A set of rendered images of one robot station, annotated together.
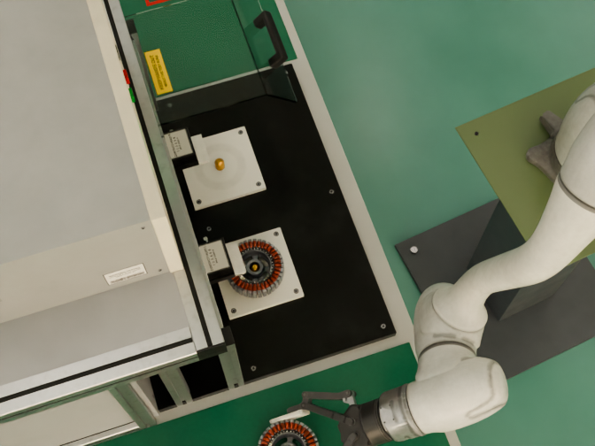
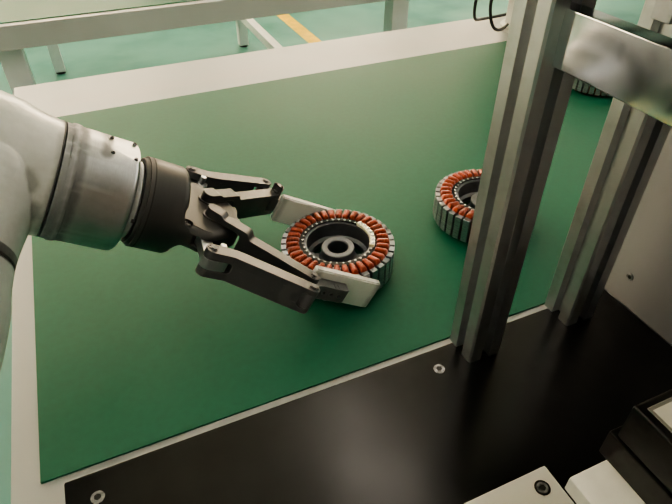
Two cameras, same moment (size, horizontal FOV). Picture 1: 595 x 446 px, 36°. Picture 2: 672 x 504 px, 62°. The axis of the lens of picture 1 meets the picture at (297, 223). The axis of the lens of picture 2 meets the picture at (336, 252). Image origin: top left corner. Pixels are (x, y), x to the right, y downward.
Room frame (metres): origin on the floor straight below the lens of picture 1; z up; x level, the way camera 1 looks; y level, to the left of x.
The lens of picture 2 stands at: (0.70, -0.03, 1.13)
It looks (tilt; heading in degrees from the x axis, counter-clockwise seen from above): 39 degrees down; 174
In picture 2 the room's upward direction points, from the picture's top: straight up
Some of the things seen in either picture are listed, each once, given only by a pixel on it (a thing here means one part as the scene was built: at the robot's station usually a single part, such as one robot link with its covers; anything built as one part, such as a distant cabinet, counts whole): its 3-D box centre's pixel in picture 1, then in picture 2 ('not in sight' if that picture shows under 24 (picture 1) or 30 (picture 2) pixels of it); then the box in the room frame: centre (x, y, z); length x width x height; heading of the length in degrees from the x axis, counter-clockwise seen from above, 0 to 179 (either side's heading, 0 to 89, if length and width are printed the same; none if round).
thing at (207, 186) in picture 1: (220, 167); not in sight; (0.84, 0.16, 0.78); 0.15 x 0.15 x 0.01; 18
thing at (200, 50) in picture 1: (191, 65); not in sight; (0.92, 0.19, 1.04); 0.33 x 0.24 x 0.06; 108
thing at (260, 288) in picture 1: (254, 268); not in sight; (0.61, 0.08, 0.80); 0.11 x 0.11 x 0.04
